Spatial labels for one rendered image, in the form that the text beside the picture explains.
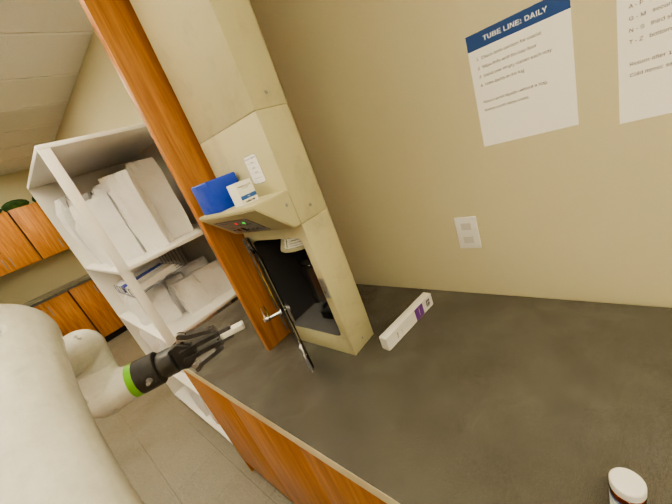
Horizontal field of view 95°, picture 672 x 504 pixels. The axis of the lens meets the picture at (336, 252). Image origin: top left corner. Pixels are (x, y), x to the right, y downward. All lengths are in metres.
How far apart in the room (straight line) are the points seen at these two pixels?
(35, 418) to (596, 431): 0.85
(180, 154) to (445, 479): 1.09
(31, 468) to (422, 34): 1.08
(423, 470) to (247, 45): 1.01
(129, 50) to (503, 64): 1.01
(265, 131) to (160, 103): 0.42
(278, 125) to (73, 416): 0.69
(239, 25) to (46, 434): 0.82
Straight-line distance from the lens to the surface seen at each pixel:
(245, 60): 0.88
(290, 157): 0.86
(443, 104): 1.02
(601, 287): 1.14
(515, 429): 0.81
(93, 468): 0.44
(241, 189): 0.86
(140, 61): 1.19
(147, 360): 0.99
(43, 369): 0.51
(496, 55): 0.98
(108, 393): 1.02
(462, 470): 0.77
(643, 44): 0.95
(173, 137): 1.13
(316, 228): 0.88
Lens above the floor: 1.60
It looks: 20 degrees down
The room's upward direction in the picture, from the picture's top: 21 degrees counter-clockwise
